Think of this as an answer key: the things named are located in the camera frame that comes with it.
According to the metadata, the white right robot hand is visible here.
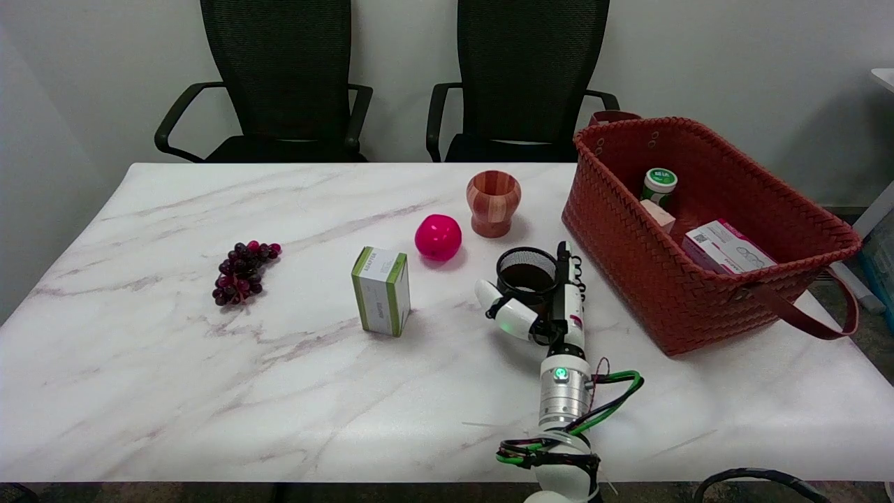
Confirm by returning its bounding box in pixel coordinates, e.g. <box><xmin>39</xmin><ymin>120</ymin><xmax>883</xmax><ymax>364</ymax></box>
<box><xmin>475</xmin><ymin>241</ymin><xmax>587</xmax><ymax>356</ymax></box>

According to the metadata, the black mesh pen container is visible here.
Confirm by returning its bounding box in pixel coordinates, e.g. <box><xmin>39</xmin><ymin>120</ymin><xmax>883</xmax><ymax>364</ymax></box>
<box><xmin>497</xmin><ymin>247</ymin><xmax>561</xmax><ymax>314</ymax></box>

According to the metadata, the red woven basket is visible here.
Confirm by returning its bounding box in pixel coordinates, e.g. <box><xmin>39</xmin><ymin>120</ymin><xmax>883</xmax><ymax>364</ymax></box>
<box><xmin>562</xmin><ymin>110</ymin><xmax>863</xmax><ymax>357</ymax></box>

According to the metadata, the small pale pink box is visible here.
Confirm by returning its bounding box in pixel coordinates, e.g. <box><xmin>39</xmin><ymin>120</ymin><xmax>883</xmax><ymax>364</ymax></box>
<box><xmin>640</xmin><ymin>200</ymin><xmax>676</xmax><ymax>234</ymax></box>

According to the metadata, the wooden striped cup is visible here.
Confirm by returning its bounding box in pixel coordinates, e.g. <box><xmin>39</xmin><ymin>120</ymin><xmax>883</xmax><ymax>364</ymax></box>
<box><xmin>467</xmin><ymin>170</ymin><xmax>522</xmax><ymax>239</ymax></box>

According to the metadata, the green lidded white bottle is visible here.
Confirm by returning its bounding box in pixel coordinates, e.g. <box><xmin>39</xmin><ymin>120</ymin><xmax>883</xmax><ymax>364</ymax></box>
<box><xmin>641</xmin><ymin>168</ymin><xmax>678</xmax><ymax>208</ymax></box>

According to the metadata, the white and pink box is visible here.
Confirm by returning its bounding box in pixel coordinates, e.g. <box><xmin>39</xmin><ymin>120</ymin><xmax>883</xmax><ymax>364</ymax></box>
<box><xmin>682</xmin><ymin>219</ymin><xmax>777</xmax><ymax>275</ymax></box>

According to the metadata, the green and white box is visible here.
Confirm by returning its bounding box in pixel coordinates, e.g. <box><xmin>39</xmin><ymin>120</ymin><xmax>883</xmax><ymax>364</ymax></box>
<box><xmin>351</xmin><ymin>246</ymin><xmax>411</xmax><ymax>337</ymax></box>

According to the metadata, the black mesh office chair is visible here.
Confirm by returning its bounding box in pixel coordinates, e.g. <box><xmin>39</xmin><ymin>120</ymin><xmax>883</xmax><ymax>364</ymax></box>
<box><xmin>154</xmin><ymin>0</ymin><xmax>374</xmax><ymax>163</ymax></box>
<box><xmin>426</xmin><ymin>0</ymin><xmax>621</xmax><ymax>163</ymax></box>

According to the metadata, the dark red grape bunch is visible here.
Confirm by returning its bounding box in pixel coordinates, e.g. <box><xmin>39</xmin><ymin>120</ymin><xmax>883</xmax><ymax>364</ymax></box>
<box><xmin>213</xmin><ymin>241</ymin><xmax>283</xmax><ymax>307</ymax></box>

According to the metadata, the green and black cable bundle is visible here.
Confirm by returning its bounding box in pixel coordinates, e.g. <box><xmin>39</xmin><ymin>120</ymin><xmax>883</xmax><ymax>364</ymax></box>
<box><xmin>496</xmin><ymin>369</ymin><xmax>645</xmax><ymax>470</ymax></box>

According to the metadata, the thick black cable loop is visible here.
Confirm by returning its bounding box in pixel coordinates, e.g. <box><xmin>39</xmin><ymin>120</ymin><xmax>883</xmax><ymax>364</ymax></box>
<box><xmin>691</xmin><ymin>468</ymin><xmax>832</xmax><ymax>503</ymax></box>

